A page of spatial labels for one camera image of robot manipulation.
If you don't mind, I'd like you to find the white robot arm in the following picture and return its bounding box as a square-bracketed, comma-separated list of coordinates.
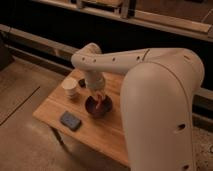
[71, 43, 204, 171]

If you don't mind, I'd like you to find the dark red ceramic bowl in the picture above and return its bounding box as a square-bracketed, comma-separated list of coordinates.
[85, 96, 113, 118]

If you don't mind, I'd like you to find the white paper cup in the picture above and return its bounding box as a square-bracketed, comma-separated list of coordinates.
[61, 77, 78, 99]

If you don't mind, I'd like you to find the small black block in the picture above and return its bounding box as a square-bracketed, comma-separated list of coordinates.
[78, 79, 86, 88]

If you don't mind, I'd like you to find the wooden table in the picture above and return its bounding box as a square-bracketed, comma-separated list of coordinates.
[33, 73, 130, 166]

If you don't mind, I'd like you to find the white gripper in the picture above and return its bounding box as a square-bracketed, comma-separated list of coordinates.
[84, 71, 106, 102]

